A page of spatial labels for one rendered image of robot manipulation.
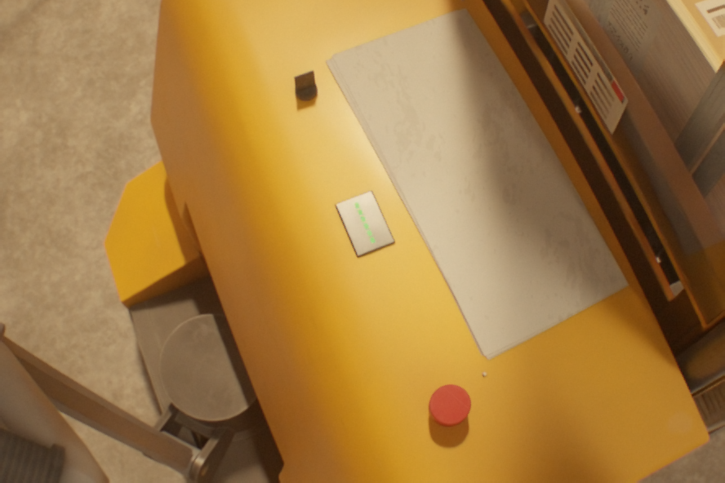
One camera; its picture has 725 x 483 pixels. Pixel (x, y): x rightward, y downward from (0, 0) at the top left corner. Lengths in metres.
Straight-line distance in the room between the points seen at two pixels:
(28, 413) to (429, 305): 0.47
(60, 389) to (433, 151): 0.45
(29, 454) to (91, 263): 1.50
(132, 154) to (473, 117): 1.19
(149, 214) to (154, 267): 0.09
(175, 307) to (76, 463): 1.09
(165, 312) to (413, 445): 0.78
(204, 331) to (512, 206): 0.61
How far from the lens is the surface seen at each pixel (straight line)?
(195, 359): 1.31
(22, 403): 0.49
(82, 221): 1.94
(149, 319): 1.50
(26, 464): 0.41
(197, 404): 1.29
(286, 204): 0.88
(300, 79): 0.90
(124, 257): 1.51
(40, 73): 2.19
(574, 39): 0.87
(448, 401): 0.78
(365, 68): 0.94
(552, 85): 1.06
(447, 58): 0.95
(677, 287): 1.08
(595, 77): 0.85
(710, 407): 1.37
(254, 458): 1.42
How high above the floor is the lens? 1.69
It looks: 67 degrees down
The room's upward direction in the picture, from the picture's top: 3 degrees counter-clockwise
